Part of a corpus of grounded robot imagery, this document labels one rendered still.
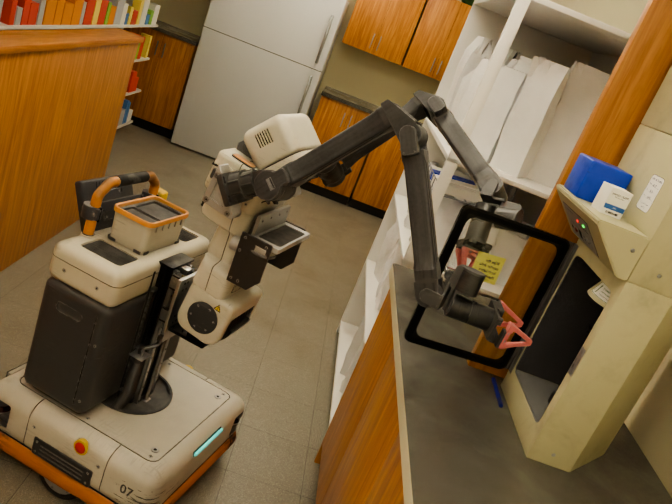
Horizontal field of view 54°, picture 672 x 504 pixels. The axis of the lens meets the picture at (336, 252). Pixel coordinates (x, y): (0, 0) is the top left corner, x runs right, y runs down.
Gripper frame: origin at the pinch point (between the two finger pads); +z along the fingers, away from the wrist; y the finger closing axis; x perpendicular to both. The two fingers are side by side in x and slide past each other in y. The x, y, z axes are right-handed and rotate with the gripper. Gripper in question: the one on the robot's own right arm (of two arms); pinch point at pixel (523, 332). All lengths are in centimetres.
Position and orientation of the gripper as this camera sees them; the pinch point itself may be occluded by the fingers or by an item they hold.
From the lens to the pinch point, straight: 164.1
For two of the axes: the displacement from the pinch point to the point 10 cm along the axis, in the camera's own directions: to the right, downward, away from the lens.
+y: 0.6, -3.4, 9.4
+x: -3.6, 8.7, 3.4
